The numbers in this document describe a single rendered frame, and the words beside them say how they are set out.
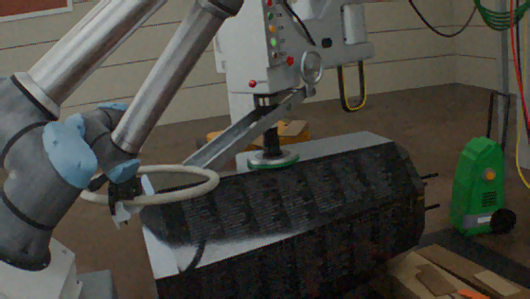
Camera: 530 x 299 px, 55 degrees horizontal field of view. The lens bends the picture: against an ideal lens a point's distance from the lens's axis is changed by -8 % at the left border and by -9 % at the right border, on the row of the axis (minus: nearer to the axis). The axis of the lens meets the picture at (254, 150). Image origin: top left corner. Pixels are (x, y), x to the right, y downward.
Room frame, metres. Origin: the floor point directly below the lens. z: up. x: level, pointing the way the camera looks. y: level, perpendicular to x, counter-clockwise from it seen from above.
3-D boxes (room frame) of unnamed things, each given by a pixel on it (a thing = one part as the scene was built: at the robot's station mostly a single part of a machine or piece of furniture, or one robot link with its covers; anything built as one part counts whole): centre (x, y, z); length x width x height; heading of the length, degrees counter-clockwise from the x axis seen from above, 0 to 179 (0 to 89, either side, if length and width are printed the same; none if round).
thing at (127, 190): (1.55, 0.39, 1.03); 0.09 x 0.08 x 0.12; 76
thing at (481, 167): (3.12, -1.39, 0.43); 0.35 x 0.35 x 0.87; 3
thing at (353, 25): (2.73, -0.52, 1.37); 0.19 x 0.19 x 0.20
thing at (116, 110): (1.55, 0.40, 1.20); 0.10 x 0.09 x 0.12; 149
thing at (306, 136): (3.14, -0.02, 0.76); 0.49 x 0.49 x 0.05; 18
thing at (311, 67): (2.25, -0.24, 1.22); 0.15 x 0.10 x 0.15; 137
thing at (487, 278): (2.25, -1.10, 0.09); 0.25 x 0.10 x 0.01; 14
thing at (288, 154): (2.25, -0.07, 0.87); 0.21 x 0.21 x 0.01
